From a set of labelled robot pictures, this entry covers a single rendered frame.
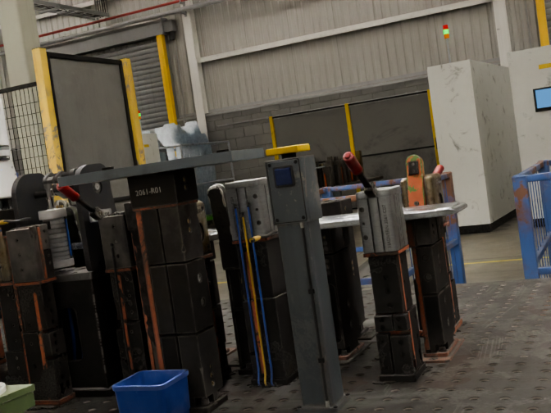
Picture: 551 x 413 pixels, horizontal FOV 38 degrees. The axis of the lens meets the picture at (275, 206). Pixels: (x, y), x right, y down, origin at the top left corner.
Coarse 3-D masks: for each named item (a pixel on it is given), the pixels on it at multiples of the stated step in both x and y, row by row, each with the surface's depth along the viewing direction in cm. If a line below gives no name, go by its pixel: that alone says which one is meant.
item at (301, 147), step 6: (300, 144) 137; (306, 144) 139; (270, 150) 137; (276, 150) 137; (282, 150) 136; (288, 150) 136; (294, 150) 135; (300, 150) 136; (306, 150) 139; (282, 156) 139; (288, 156) 138; (294, 156) 138
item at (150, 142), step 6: (144, 138) 1429; (150, 138) 1446; (156, 138) 1463; (144, 144) 1427; (150, 144) 1444; (156, 144) 1461; (144, 150) 1425; (150, 150) 1442; (156, 150) 1459; (150, 156) 1440; (156, 156) 1457; (150, 162) 1437
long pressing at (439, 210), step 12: (432, 204) 172; (444, 204) 167; (456, 204) 164; (324, 216) 181; (336, 216) 176; (348, 216) 173; (408, 216) 157; (420, 216) 156; (432, 216) 155; (324, 228) 164
